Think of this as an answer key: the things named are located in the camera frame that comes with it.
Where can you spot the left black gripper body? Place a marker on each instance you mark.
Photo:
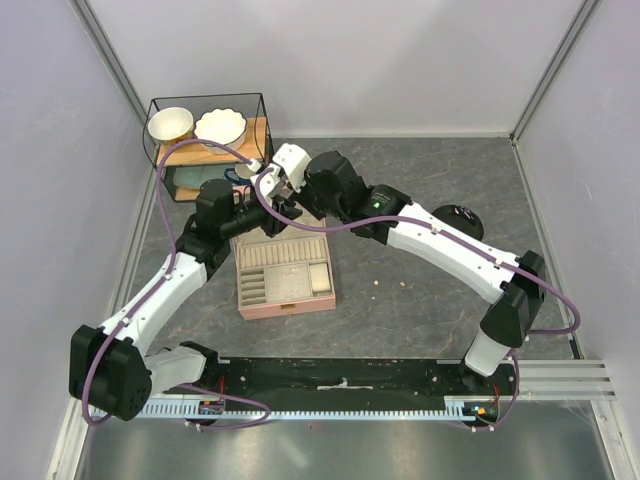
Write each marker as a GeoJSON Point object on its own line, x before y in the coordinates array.
{"type": "Point", "coordinates": [252, 217]}

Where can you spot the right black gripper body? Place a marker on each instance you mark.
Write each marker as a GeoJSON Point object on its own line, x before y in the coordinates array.
{"type": "Point", "coordinates": [310, 199]}

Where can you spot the pink jewelry box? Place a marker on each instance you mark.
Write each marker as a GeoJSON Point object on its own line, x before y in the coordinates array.
{"type": "Point", "coordinates": [263, 289]}

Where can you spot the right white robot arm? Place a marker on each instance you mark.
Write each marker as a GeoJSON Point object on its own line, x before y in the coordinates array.
{"type": "Point", "coordinates": [449, 238]}

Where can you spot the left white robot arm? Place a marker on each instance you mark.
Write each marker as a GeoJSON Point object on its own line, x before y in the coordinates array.
{"type": "Point", "coordinates": [111, 371]}

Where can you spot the blue mug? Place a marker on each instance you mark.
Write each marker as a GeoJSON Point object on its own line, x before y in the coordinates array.
{"type": "Point", "coordinates": [240, 174]}

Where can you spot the rhinestone earring pair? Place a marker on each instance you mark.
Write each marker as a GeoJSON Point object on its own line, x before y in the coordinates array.
{"type": "Point", "coordinates": [296, 270]}

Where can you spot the floral light blue plate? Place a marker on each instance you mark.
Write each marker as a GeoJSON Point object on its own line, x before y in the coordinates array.
{"type": "Point", "coordinates": [193, 177]}

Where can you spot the cream watch pillow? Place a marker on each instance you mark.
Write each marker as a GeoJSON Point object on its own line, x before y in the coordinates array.
{"type": "Point", "coordinates": [320, 279]}

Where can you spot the white scalloped bowl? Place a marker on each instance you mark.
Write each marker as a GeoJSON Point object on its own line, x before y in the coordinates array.
{"type": "Point", "coordinates": [227, 127]}

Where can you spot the white round bowl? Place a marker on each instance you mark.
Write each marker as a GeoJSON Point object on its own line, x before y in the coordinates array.
{"type": "Point", "coordinates": [171, 125]}

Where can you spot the black round stand base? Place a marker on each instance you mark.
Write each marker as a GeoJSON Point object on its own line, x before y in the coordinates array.
{"type": "Point", "coordinates": [461, 218]}

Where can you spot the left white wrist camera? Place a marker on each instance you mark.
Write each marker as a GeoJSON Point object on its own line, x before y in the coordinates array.
{"type": "Point", "coordinates": [265, 178]}

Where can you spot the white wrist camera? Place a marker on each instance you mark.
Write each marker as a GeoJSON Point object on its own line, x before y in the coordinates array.
{"type": "Point", "coordinates": [265, 178]}
{"type": "Point", "coordinates": [290, 162]}

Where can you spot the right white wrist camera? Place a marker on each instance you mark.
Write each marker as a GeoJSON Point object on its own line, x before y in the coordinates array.
{"type": "Point", "coordinates": [290, 162]}

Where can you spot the black wire shelf rack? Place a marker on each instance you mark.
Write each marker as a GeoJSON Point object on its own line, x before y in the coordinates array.
{"type": "Point", "coordinates": [196, 152]}

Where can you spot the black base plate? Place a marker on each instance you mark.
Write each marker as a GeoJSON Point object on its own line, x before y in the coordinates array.
{"type": "Point", "coordinates": [341, 384]}

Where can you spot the grey slotted cable duct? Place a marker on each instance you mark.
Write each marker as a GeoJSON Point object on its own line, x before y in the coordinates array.
{"type": "Point", "coordinates": [198, 407]}

